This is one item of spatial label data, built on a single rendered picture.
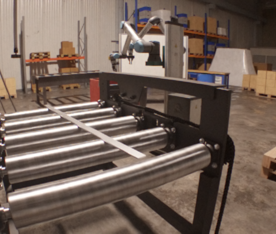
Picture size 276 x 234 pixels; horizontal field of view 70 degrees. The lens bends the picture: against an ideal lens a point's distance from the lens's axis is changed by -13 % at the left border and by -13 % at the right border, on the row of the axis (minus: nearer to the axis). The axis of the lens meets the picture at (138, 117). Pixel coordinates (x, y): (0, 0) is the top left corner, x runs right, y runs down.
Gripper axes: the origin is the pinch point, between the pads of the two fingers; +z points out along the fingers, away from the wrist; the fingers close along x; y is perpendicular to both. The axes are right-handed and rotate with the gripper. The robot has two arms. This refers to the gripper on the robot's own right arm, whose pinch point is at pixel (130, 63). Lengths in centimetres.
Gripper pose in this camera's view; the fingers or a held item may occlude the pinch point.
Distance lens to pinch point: 388.6
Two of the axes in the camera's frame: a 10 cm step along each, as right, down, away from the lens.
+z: 0.0, 9.7, 2.6
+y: 1.6, 2.5, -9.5
